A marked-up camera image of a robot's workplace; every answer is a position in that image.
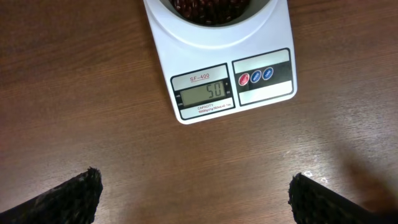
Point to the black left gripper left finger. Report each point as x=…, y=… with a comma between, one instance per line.
x=72, y=202

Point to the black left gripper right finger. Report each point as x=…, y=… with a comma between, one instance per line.
x=312, y=203

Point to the white digital kitchen scale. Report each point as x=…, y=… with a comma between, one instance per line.
x=215, y=71

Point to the white round bowl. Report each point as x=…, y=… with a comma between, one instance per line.
x=255, y=7

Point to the red beans in bowl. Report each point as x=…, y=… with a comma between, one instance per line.
x=210, y=12

